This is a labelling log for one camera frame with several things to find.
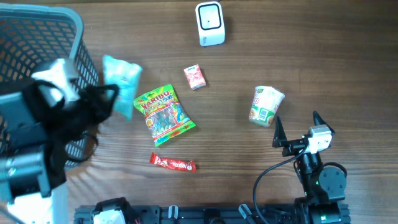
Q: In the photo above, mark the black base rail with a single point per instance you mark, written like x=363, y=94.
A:
x=273, y=213

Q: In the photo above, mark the Haribo gummy bag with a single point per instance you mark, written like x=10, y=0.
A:
x=163, y=114

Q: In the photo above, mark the grey plastic basket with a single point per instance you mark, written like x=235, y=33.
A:
x=32, y=35

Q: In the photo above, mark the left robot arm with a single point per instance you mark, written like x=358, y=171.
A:
x=33, y=179

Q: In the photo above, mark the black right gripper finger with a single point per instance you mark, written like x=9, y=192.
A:
x=279, y=139
x=319, y=121

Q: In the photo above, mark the red KitKat bar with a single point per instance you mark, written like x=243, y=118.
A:
x=172, y=164

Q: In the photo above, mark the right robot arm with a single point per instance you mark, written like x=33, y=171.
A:
x=323, y=183

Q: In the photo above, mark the red white small box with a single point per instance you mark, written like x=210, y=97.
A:
x=194, y=77

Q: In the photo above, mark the teal tissue pack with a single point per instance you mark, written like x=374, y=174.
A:
x=126, y=76

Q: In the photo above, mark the instant noodle cup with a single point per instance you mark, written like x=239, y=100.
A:
x=265, y=105

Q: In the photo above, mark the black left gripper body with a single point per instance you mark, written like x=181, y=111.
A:
x=94, y=101

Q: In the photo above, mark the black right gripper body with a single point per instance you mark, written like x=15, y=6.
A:
x=296, y=146

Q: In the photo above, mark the white barcode scanner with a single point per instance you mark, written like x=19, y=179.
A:
x=210, y=23

